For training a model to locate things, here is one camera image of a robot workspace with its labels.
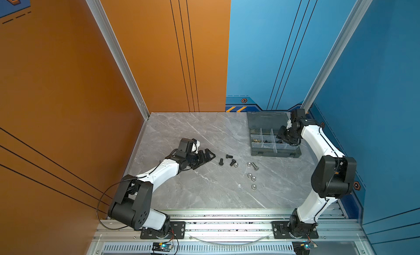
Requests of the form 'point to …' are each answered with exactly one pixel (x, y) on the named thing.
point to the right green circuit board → (305, 246)
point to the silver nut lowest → (254, 186)
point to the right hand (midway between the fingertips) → (280, 136)
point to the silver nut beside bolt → (235, 164)
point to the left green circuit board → (162, 247)
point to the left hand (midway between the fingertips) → (211, 156)
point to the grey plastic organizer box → (264, 127)
